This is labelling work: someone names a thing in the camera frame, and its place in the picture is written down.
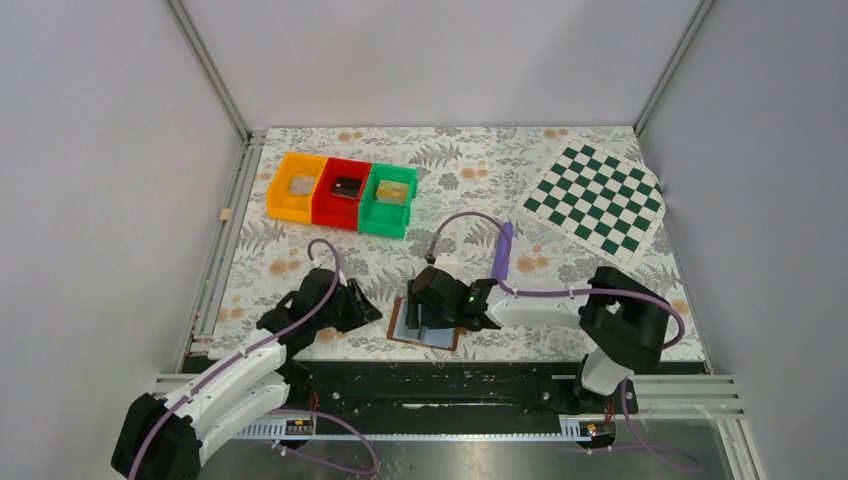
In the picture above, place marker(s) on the green plastic bin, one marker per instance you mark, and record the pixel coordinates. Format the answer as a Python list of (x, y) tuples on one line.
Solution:
[(387, 219)]

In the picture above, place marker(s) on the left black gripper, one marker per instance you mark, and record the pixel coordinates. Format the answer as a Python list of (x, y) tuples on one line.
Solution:
[(361, 310)]

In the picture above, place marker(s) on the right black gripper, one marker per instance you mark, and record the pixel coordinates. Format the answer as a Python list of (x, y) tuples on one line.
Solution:
[(428, 318)]

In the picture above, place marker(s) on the green white checkered board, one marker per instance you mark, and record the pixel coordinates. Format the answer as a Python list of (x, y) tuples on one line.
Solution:
[(604, 203)]

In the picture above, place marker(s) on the brown leather card holder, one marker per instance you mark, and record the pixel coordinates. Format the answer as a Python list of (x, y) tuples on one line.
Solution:
[(439, 339)]

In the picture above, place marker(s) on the gold card in green bin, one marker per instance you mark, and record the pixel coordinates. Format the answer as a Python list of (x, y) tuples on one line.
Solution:
[(392, 192)]

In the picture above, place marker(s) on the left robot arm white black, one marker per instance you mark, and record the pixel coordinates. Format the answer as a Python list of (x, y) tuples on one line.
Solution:
[(172, 437)]

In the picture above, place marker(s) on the red plastic bin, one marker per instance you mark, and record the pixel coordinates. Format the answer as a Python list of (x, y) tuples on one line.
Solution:
[(336, 212)]

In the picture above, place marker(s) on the floral table mat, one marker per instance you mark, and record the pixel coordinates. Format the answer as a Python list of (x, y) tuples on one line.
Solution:
[(468, 178)]

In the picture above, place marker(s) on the grey card in yellow bin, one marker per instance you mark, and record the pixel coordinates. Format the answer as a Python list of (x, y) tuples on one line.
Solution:
[(301, 185)]

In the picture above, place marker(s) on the yellow plastic bin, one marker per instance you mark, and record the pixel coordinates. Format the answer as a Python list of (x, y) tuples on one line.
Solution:
[(283, 206)]

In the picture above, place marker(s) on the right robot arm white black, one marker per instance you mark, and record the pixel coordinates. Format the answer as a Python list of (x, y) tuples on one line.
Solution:
[(629, 325)]

